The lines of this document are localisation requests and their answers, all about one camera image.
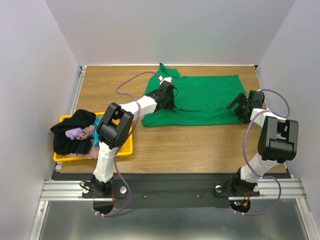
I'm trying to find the green t shirt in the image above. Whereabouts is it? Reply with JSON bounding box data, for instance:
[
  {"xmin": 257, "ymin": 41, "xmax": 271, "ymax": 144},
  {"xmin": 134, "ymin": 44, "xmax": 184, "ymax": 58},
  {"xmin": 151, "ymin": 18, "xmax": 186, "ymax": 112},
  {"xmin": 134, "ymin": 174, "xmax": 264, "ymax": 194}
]
[{"xmin": 141, "ymin": 63, "xmax": 246, "ymax": 127}]

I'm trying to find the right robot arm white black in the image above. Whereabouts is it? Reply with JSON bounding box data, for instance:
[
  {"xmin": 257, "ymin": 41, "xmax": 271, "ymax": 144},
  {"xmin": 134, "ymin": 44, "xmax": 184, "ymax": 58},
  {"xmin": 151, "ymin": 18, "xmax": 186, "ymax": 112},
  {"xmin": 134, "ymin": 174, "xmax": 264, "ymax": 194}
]
[{"xmin": 227, "ymin": 89, "xmax": 299, "ymax": 196}]

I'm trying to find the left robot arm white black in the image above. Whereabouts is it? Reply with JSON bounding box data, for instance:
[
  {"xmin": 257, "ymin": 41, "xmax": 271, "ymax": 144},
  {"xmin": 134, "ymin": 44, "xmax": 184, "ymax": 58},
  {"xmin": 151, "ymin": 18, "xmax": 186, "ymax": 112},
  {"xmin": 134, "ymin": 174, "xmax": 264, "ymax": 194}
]
[{"xmin": 90, "ymin": 77, "xmax": 175, "ymax": 197}]

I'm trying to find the teal t shirt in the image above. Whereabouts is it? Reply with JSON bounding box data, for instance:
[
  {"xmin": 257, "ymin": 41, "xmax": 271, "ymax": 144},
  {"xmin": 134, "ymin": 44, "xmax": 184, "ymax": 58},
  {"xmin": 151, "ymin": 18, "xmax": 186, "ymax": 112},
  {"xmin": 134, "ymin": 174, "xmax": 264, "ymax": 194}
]
[{"xmin": 91, "ymin": 115, "xmax": 103, "ymax": 147}]

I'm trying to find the pink t shirt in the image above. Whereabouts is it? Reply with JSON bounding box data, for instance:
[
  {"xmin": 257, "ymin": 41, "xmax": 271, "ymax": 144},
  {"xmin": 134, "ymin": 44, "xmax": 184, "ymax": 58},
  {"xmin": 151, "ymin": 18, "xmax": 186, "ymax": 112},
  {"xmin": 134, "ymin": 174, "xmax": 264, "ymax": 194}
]
[{"xmin": 76, "ymin": 125, "xmax": 99, "ymax": 159}]

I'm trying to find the lilac t shirt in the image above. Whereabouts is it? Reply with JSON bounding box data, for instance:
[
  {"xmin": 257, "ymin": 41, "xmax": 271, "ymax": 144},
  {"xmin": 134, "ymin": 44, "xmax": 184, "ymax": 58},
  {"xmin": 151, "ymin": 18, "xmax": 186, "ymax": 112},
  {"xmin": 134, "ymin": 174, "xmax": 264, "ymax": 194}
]
[{"xmin": 65, "ymin": 127, "xmax": 85, "ymax": 140}]

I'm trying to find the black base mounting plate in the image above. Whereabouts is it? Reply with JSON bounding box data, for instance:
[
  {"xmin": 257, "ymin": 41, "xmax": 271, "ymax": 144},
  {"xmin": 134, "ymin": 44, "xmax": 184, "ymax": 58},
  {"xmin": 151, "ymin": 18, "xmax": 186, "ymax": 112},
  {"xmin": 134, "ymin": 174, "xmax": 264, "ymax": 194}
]
[{"xmin": 81, "ymin": 173, "xmax": 260, "ymax": 210}]

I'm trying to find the black t shirt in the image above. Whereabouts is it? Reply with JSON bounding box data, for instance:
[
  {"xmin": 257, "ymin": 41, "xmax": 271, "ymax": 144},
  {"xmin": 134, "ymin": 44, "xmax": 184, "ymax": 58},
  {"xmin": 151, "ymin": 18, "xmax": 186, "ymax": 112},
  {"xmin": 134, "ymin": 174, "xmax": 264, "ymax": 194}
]
[{"xmin": 50, "ymin": 109, "xmax": 99, "ymax": 159}]

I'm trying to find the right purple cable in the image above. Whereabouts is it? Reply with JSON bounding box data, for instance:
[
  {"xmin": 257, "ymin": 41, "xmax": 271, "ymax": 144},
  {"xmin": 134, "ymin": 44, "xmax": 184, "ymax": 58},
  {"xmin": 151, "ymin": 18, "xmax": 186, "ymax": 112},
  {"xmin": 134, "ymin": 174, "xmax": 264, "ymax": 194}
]
[{"xmin": 233, "ymin": 89, "xmax": 291, "ymax": 217}]

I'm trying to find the purple cable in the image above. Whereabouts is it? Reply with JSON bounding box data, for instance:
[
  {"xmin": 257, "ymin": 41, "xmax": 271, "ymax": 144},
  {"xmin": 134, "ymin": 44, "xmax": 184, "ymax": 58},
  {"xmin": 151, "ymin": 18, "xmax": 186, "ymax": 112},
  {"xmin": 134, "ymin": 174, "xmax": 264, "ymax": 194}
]
[
  {"xmin": 233, "ymin": 89, "xmax": 291, "ymax": 217},
  {"xmin": 94, "ymin": 71, "xmax": 162, "ymax": 218}
]

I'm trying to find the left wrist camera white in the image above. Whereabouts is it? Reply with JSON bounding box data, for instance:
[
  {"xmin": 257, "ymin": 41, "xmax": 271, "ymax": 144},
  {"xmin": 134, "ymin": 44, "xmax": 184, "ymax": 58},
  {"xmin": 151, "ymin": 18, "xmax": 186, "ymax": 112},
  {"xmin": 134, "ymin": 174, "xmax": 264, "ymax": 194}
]
[{"xmin": 158, "ymin": 75, "xmax": 173, "ymax": 83}]

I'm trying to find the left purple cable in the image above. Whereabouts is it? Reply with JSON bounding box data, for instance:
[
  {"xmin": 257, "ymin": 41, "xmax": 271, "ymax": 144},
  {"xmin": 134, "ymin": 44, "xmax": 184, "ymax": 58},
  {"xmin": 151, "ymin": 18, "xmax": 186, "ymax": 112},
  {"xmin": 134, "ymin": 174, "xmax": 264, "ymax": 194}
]
[{"xmin": 94, "ymin": 71, "xmax": 162, "ymax": 218}]

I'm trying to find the left side aluminium rail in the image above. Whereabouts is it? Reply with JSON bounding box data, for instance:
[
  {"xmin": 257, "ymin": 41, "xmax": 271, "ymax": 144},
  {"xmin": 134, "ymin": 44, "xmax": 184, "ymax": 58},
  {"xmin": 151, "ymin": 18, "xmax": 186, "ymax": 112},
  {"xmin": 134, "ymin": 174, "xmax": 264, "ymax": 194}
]
[{"xmin": 70, "ymin": 65, "xmax": 87, "ymax": 115}]

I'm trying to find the aluminium frame rail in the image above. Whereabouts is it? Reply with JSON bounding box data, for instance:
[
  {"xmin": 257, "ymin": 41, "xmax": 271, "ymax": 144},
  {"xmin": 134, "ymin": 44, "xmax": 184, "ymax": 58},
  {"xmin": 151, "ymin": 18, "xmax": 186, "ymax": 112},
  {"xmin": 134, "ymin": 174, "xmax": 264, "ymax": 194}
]
[{"xmin": 41, "ymin": 173, "xmax": 307, "ymax": 201}]

